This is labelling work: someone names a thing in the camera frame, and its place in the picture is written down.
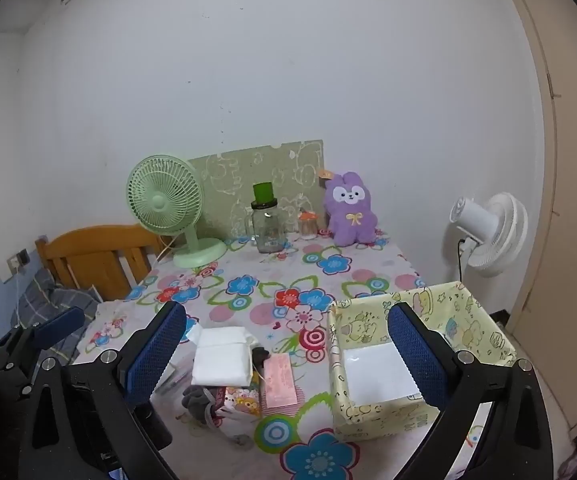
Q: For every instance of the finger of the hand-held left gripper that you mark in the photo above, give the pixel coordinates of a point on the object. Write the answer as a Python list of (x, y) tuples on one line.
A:
[(61, 325)]

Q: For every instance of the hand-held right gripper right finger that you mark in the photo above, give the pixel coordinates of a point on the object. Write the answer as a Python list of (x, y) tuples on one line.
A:
[(416, 360)]

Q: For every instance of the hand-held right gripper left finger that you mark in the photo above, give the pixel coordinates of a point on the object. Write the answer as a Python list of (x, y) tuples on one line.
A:
[(156, 355)]

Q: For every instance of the clear pen pouch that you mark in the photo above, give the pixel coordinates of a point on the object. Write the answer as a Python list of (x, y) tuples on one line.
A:
[(176, 380)]

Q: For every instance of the white soft packet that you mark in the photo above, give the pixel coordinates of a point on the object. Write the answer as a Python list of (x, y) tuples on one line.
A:
[(218, 360)]

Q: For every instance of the yellow cartoon storage box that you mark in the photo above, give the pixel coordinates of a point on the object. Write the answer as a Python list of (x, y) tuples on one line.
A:
[(368, 410)]

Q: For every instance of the cartoon tissue packet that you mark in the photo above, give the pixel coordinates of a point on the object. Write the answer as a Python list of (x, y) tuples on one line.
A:
[(241, 400)]

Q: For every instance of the grey plaid blanket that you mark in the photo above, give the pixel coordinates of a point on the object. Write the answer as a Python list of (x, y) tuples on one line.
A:
[(43, 300)]

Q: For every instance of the wooden chair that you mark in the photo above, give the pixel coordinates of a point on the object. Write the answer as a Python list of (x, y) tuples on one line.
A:
[(93, 245)]

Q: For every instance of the green desk fan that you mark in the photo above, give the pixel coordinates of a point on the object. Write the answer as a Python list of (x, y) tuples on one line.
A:
[(161, 202)]

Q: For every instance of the white standing fan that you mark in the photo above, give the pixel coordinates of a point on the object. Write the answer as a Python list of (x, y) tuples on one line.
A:
[(473, 217)]

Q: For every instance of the purple plush bunny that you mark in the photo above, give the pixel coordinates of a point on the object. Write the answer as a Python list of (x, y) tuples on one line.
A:
[(351, 220)]

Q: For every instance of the glass jar with green lid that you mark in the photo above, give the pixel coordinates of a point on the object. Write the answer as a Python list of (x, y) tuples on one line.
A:
[(267, 230)]

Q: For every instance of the small jar with orange lid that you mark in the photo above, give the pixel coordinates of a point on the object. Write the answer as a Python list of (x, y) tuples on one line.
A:
[(308, 229)]

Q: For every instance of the beige door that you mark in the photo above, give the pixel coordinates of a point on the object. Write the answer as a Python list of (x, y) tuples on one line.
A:
[(568, 260)]

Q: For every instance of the green printed board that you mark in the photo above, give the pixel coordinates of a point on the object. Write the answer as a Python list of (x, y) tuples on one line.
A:
[(248, 165)]

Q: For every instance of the wall socket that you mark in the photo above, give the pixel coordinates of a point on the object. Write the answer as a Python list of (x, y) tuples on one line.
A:
[(18, 260)]

